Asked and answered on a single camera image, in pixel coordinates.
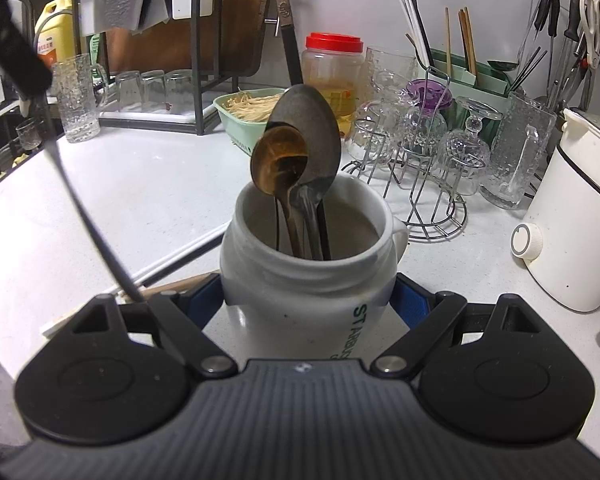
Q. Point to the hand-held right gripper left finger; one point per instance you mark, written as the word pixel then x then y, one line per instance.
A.
pixel 200 305

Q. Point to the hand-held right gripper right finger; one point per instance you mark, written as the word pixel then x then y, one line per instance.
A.
pixel 412 305

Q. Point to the white ceramic mug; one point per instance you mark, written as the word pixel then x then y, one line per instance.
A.
pixel 300 285

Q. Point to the brown spoon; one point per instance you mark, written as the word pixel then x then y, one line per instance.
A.
pixel 277 165

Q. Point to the dark metal spoon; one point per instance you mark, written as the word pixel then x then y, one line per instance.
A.
pixel 310 135

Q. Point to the black chopstick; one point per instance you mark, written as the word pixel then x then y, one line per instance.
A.
pixel 283 25
pixel 420 20

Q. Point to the row of hanging kitchen utensils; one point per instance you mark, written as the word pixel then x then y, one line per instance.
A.
pixel 550 35

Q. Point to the stemmed crystal glass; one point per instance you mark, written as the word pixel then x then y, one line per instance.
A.
pixel 467 160

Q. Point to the crystal cup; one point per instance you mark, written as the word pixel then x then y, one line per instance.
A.
pixel 375 132
pixel 425 132

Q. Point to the green plastic basket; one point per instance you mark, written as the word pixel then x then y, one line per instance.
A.
pixel 230 125

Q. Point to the white electric cooker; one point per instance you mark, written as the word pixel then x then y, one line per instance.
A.
pixel 575 220

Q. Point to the textured glass mug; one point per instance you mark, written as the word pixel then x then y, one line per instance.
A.
pixel 520 155

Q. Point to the white drain tray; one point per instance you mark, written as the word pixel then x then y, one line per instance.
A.
pixel 150 117

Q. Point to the purple lid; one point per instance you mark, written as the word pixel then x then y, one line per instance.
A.
pixel 427 94

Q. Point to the glass tumbler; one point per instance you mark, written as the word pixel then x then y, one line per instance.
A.
pixel 129 90
pixel 153 90
pixel 180 89

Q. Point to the green utensil holder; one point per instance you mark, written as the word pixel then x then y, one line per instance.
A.
pixel 490 90

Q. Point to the textured glass pitcher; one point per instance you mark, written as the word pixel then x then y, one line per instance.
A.
pixel 80 100

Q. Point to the tall textured glass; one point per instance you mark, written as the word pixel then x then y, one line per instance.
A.
pixel 390 67

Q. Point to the black sink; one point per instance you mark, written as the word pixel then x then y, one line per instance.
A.
pixel 0 170

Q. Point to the black kitchen rack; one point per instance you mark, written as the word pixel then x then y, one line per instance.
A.
pixel 198 60

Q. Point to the steel ladle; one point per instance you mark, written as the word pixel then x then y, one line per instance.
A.
pixel 502 65

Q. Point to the wooden chopstick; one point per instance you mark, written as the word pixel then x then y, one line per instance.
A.
pixel 464 40
pixel 471 40
pixel 448 40

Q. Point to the green dish soap bottle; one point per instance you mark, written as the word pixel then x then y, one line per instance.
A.
pixel 95 47

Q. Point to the white chopstick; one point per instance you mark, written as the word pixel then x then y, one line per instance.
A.
pixel 417 20
pixel 411 20

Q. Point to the wooden cutting board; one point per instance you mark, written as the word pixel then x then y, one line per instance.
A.
pixel 230 20

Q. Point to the yellow detergent bottle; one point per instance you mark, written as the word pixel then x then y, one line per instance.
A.
pixel 52 30

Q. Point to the kitchen scissors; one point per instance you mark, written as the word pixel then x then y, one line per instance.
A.
pixel 595 25

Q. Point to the dark tall faucet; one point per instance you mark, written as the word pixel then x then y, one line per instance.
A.
pixel 20 5

